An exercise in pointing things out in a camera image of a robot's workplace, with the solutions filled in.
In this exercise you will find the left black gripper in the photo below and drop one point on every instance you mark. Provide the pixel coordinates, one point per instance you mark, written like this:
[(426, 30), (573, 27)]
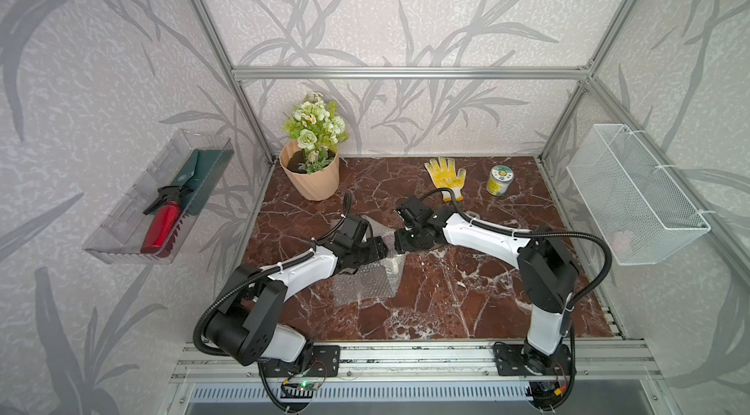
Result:
[(377, 251)]

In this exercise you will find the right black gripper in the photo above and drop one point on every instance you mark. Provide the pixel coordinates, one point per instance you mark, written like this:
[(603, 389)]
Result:
[(399, 245)]

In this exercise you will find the clear bubble wrap sheet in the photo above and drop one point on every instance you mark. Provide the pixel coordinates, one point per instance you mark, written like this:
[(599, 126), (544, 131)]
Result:
[(379, 280)]

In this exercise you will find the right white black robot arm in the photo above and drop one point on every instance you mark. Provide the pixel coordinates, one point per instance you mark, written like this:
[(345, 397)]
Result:
[(547, 270)]

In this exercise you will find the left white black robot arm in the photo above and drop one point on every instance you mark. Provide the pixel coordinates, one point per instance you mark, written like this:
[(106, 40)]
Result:
[(243, 321)]

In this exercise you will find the yellow white work glove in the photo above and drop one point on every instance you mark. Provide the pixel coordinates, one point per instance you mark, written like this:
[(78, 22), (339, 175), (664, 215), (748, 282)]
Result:
[(445, 175)]

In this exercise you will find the beige ribbed flower pot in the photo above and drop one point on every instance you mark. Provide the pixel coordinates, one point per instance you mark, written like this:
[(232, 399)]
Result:
[(316, 186)]

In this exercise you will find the sunflower label tin can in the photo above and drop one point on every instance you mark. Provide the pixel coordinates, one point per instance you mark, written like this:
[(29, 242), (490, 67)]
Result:
[(499, 180)]

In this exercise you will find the green white artificial flowers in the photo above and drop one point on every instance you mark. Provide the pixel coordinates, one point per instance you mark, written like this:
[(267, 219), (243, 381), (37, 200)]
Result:
[(318, 130)]

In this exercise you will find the dark green trowel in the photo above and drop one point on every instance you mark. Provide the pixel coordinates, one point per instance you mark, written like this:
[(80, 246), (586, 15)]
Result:
[(193, 174)]

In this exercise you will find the red spray bottle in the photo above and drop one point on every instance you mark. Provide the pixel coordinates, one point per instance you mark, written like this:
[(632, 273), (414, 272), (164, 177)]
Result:
[(161, 235)]

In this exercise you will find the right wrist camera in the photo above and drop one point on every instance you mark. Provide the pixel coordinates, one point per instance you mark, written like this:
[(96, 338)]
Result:
[(415, 213)]

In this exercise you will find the clear plastic wall bin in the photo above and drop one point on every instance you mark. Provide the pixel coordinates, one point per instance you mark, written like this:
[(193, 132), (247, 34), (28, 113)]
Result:
[(151, 222)]

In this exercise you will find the white wire mesh basket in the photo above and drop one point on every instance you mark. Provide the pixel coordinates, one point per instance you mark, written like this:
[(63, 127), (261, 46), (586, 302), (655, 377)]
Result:
[(637, 205)]

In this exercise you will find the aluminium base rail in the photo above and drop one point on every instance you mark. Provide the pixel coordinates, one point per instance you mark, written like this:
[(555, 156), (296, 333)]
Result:
[(448, 360)]

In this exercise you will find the aluminium cage frame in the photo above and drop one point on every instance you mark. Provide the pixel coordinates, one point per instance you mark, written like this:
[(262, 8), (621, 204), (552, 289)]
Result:
[(586, 77)]

